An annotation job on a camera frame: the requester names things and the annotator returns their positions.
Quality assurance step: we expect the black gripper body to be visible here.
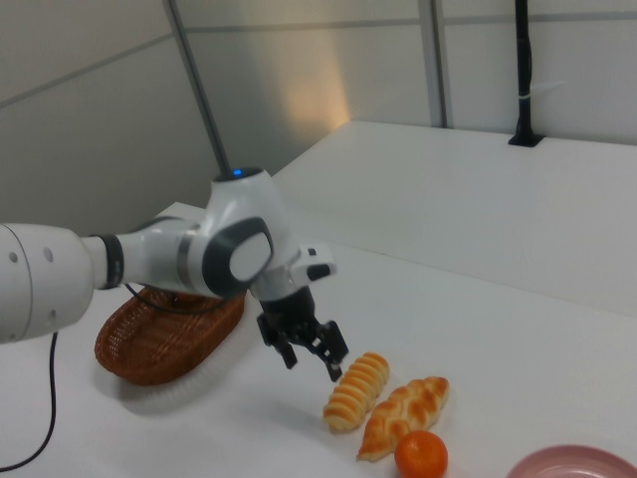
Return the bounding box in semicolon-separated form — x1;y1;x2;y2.
257;287;320;341

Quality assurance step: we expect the ribbed toy bread roll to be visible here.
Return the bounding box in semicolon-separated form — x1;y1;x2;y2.
322;352;391;433

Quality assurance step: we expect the braided toy bread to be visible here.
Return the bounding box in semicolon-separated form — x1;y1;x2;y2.
356;375;451;462

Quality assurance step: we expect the orange toy mandarin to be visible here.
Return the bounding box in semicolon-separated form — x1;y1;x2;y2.
394;430;449;478

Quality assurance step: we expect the brown woven basket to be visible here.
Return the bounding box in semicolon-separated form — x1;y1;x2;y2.
94;286;246;387

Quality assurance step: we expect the pink plate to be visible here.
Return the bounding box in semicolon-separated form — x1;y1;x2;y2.
506;444;637;478

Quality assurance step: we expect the black pole with clamp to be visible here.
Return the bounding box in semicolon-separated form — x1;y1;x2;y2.
507;0;544;148

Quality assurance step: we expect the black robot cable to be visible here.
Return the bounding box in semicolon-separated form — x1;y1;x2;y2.
0;282;235;472

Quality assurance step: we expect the grey metal partition post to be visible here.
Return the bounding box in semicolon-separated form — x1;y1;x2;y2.
430;0;449;128
163;0;233;175

